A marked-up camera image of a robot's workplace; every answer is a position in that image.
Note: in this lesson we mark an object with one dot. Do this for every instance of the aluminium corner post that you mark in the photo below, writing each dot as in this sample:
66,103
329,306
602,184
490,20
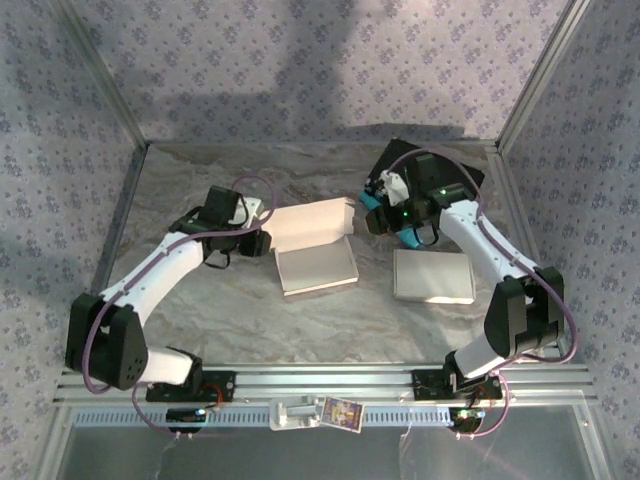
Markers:
540,75
105,75

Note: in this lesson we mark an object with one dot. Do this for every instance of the white cardboard box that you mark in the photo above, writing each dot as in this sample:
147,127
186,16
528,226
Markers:
432,275
315,265

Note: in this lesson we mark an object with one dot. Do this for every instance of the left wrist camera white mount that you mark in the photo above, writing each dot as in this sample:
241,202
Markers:
251,209

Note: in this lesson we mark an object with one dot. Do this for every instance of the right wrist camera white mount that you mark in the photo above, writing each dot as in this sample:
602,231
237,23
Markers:
395,187

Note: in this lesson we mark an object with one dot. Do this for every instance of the small black electronics box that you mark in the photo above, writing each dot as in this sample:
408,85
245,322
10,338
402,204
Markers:
467,419
185,417

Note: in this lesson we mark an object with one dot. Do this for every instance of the thin aluminium wall rail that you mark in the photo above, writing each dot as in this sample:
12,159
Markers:
320,143

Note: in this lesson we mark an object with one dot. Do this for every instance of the aluminium table edge rail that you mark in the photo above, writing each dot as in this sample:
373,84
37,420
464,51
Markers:
508,190
112,250

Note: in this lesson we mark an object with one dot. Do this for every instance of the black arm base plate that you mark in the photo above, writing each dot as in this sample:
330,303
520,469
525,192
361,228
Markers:
425,385
225,385

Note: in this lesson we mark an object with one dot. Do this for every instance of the teal plastic tube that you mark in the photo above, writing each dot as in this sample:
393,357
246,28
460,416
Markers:
412,240

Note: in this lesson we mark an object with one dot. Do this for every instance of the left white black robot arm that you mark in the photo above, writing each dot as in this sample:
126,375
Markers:
150,275

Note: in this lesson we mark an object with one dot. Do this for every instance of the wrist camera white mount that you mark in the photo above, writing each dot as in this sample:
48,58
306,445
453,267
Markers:
251,209
395,187

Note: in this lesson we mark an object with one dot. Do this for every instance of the black hard case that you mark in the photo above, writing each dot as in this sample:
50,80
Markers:
470,176

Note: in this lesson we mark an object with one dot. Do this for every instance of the colourful printed card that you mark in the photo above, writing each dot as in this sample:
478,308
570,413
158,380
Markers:
342,412

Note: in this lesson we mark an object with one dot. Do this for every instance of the aluminium mounting rail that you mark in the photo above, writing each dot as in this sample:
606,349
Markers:
325,380

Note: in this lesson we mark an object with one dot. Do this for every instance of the white plastic bracket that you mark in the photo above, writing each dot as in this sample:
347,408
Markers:
290,415

